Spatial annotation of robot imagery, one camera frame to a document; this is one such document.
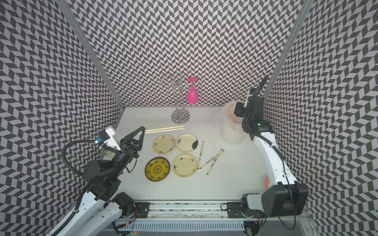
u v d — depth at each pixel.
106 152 0.96
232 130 0.77
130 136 0.51
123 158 0.51
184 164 0.87
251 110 0.54
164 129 0.55
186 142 0.97
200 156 0.92
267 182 0.80
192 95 0.98
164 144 0.98
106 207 0.60
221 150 0.94
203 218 0.72
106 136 0.48
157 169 0.87
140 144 0.53
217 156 0.91
